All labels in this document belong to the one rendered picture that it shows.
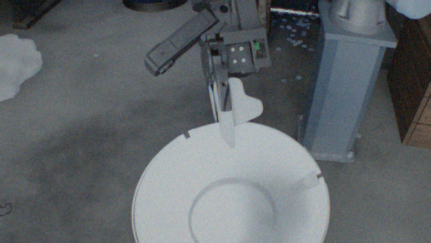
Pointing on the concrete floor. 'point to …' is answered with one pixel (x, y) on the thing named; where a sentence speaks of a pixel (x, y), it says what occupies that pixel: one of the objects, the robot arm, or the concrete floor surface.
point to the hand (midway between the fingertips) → (224, 139)
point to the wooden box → (412, 82)
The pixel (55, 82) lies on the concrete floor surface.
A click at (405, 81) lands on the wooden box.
